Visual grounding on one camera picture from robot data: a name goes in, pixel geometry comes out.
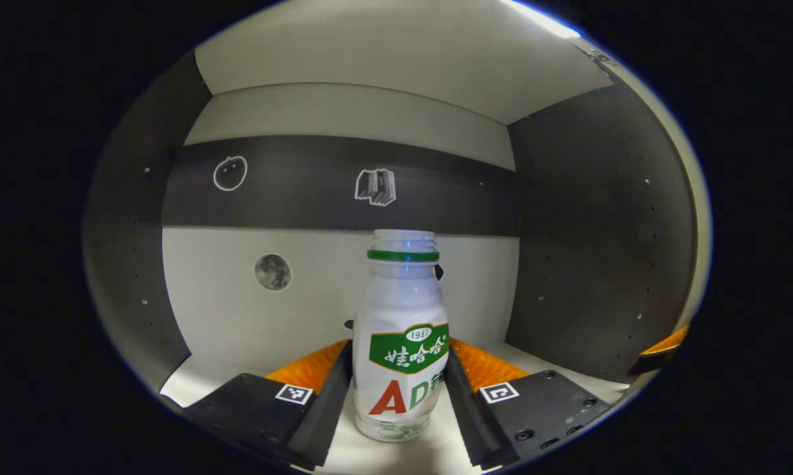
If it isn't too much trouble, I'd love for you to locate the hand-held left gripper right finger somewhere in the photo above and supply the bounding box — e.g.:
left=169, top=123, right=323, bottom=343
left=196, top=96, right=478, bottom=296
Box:
left=444, top=336, right=614, bottom=470

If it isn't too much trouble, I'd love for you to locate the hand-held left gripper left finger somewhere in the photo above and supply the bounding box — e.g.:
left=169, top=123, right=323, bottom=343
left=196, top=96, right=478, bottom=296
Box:
left=182, top=338, right=354, bottom=471

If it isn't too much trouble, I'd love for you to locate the white plastic bottle green label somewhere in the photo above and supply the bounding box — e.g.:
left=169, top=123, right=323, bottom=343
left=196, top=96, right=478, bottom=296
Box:
left=352, top=229, right=451, bottom=443

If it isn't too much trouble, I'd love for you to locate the white cabinet shelf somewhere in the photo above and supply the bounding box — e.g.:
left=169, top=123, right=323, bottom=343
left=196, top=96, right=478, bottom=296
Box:
left=194, top=0, right=614, bottom=126
left=159, top=340, right=628, bottom=475

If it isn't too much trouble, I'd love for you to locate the grey and white cabinet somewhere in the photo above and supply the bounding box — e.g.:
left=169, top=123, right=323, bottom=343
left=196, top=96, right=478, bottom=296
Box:
left=83, top=0, right=713, bottom=475

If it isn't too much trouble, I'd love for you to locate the long ceiling light panel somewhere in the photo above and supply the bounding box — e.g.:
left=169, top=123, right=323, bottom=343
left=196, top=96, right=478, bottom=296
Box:
left=502, top=0, right=582, bottom=39

